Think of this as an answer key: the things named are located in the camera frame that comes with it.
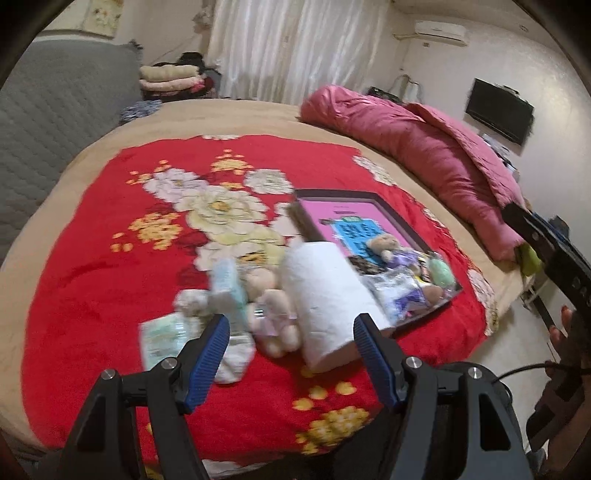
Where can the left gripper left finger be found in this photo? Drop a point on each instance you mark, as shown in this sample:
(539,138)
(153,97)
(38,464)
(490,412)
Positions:
(199,361)

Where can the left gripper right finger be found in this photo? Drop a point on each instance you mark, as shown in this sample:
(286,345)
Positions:
(383,359)

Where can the white speckled sock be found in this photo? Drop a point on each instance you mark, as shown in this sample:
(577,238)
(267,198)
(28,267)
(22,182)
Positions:
(196,308)

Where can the white blue wipes packet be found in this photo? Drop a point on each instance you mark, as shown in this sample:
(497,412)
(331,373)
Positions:
(399,293)

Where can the beige makeup sponge egg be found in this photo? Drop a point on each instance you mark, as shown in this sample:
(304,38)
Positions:
(433,293)

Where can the white paper towel roll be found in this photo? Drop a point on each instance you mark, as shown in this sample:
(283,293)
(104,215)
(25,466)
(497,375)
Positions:
(328,295)

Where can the plush bunny with crown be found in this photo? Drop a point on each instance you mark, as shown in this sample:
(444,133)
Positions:
(270,314)

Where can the green sponge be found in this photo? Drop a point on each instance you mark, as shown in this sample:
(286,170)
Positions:
(441,273)

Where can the small teddy bear purple dress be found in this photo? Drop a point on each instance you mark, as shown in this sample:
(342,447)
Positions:
(393,254)

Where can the person hand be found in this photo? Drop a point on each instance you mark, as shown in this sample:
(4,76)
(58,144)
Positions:
(563,341)

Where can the green pillow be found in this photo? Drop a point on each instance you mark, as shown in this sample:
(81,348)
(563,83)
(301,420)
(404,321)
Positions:
(528,260)

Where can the pale green tissue pack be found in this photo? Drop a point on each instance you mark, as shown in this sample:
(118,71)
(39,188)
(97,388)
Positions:
(165,336)

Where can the dark shallow box tray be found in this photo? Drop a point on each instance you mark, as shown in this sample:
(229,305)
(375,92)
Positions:
(417,242)

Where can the leopard print scrunchie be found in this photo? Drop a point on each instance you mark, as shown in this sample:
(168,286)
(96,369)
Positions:
(364,266)

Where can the pink quilted comforter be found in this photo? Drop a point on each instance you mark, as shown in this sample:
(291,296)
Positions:
(455,163)

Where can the white dresser with items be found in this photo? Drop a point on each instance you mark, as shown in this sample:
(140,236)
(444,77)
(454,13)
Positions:
(503,153)

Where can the pink book in tray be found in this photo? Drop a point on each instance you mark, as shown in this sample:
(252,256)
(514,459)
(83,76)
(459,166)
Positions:
(350,225)

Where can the red floral blanket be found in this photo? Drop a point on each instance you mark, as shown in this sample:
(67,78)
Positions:
(153,223)

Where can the blue patterned cloth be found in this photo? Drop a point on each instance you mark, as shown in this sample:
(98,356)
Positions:
(138,110)

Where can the white air conditioner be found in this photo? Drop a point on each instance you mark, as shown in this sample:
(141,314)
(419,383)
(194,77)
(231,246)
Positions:
(442,32)

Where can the stack of folded clothes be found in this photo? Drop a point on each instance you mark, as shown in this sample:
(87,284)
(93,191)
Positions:
(185,79)

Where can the white sheer curtain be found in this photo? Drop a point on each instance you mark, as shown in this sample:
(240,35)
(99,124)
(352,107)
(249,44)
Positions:
(282,51)

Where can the wall television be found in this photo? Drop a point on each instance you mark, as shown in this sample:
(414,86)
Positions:
(502,110)

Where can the floral wall painting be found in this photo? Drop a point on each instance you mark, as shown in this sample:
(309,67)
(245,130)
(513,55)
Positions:
(102,17)

